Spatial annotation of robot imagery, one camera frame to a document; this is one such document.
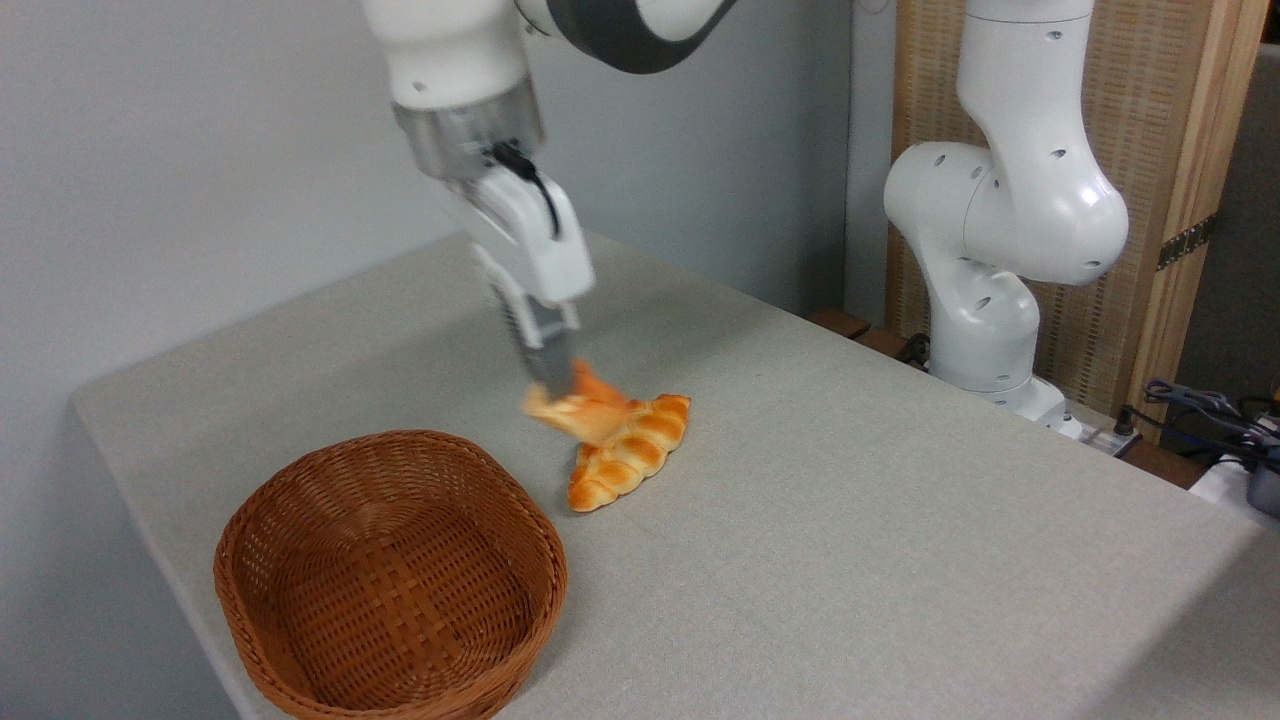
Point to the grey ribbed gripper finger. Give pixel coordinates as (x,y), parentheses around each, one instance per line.
(550,345)
(505,305)

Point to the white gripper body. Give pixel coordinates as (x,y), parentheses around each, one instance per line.
(535,240)

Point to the small croissant bread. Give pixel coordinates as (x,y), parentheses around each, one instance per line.
(590,410)

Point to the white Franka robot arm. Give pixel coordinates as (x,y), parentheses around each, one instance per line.
(1000,200)

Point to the braided golden bread loaf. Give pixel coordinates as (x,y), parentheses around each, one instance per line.
(635,460)

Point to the brown woven wicker basket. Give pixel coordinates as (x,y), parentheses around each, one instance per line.
(390,580)

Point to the black metal screen hinge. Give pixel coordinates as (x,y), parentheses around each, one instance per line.
(1187,241)

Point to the grey box-shaped device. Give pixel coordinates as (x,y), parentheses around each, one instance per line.
(1265,485)

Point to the woven screen with wooden frame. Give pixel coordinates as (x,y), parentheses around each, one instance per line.
(1150,110)

